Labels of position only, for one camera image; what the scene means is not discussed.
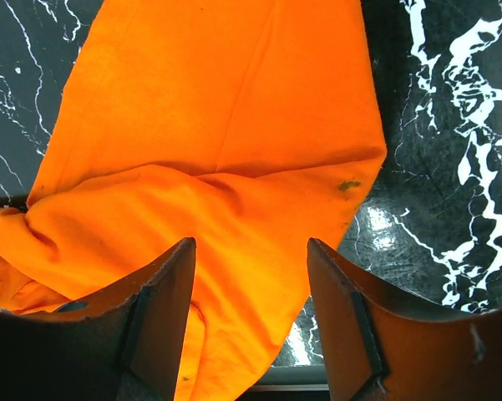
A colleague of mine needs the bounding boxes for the orange t shirt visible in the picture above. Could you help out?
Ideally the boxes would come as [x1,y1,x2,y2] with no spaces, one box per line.
[0,1,387,400]

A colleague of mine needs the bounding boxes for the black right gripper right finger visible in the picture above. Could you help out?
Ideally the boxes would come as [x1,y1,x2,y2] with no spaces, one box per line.
[307,239,502,400]

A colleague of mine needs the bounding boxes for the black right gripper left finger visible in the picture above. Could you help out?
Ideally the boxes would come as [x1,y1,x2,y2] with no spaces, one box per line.
[0,238,196,400]

